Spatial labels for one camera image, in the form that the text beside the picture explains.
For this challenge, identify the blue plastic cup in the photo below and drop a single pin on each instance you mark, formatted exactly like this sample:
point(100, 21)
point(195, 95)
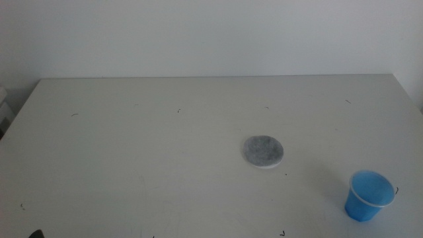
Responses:
point(365, 200)

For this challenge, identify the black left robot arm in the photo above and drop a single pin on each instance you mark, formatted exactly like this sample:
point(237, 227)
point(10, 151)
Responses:
point(37, 234)

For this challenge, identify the grey round cup mat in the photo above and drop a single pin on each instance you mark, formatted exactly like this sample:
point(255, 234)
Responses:
point(263, 151)

